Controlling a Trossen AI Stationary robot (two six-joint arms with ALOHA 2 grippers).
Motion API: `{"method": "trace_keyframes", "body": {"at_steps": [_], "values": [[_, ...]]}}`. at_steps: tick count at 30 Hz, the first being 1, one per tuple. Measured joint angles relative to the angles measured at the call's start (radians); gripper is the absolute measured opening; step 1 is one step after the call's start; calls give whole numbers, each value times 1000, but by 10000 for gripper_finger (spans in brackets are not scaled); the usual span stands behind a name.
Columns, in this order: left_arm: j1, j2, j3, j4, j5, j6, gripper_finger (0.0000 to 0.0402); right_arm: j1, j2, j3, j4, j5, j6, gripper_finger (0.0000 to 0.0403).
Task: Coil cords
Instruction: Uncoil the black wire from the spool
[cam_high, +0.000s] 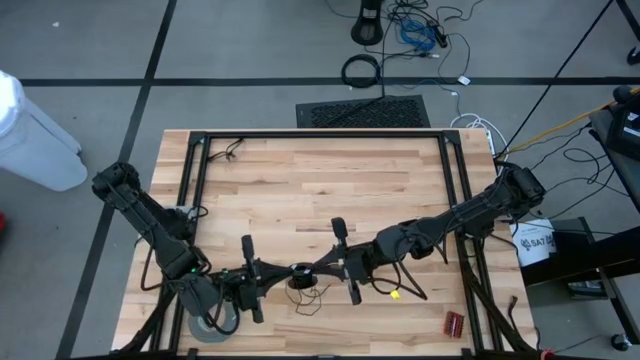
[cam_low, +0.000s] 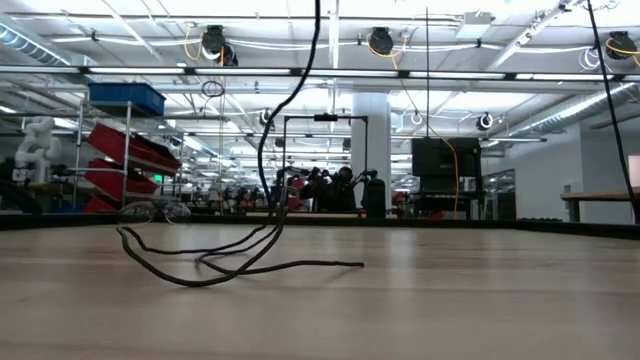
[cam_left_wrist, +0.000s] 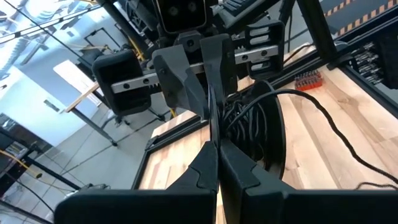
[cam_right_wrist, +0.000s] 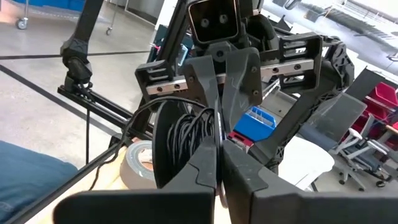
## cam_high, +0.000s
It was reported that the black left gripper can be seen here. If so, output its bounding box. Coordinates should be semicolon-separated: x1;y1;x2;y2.
219;233;297;325

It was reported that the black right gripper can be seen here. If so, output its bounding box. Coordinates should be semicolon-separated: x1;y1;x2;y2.
308;216;375;307

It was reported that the black plastic cord spool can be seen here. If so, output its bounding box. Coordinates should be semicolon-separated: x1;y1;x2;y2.
288;263;319;291

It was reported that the thin black cord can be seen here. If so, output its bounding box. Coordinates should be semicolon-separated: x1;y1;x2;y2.
283;281;332;318

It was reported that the red screwdriver bit set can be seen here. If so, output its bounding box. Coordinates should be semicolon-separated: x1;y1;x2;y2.
443;310;466;340

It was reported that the black floor grate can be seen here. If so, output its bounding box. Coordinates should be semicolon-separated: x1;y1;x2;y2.
295;94;432;129

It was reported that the white power strip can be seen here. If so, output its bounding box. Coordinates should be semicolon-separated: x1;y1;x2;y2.
480;125;500;157

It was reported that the white paper sign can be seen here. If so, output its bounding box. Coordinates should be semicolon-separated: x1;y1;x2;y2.
510;218;558;268

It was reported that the black stand base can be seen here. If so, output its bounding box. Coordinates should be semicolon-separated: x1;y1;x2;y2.
349;0;386;47

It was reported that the black equipment cart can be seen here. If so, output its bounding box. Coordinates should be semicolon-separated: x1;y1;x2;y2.
519;84;640;352

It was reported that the black power adapter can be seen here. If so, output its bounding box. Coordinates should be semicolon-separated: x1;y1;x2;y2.
428;20;450;50

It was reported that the white trash bin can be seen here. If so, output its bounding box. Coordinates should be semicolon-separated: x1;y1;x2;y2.
0;69;89;193

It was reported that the thick black looped cable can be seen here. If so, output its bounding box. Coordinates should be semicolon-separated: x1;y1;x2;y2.
368;249;430;303

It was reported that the grey duct tape roll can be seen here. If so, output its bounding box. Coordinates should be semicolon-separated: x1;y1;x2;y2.
186;298;242;345

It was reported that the short black cable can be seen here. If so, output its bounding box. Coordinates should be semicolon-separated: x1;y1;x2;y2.
206;136;247;164

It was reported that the black aluminium table frame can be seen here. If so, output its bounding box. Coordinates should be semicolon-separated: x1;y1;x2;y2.
112;128;539;360

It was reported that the brown connector cable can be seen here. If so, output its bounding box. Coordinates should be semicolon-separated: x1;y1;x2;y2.
506;294;522;329

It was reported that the black coiled cable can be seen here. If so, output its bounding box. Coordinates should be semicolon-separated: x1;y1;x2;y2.
340;53;383;90

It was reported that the white cable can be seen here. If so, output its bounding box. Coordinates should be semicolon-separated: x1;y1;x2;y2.
448;112;501;132

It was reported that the blue cable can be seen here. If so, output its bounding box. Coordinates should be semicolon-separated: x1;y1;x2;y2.
398;17;438;52

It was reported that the yellow cable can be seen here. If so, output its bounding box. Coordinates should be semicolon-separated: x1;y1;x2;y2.
497;85;640;157

